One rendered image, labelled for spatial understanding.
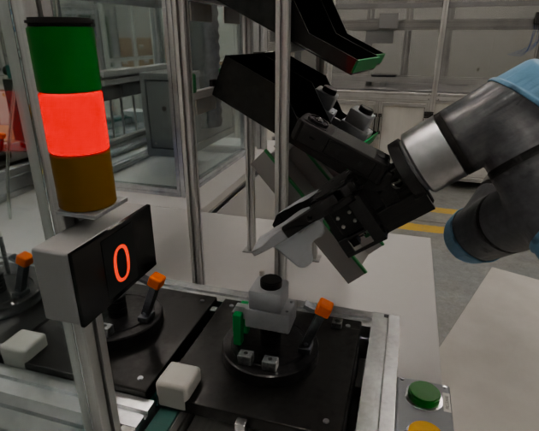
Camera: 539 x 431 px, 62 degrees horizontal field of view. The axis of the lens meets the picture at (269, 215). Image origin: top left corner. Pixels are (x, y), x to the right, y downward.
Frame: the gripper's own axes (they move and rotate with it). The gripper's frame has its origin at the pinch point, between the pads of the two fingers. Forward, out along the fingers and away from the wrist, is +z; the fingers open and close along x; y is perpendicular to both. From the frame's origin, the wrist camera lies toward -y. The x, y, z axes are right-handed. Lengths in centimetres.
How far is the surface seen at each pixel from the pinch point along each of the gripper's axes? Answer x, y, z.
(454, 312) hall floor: 176, 125, 25
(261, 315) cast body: -2.1, 9.4, 7.1
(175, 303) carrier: 8.2, 4.4, 26.8
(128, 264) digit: -17.9, -7.4, 5.3
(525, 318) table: 39, 51, -18
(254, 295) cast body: -2.1, 6.4, 6.0
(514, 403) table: 13, 47, -12
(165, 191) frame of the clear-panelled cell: 86, -15, 69
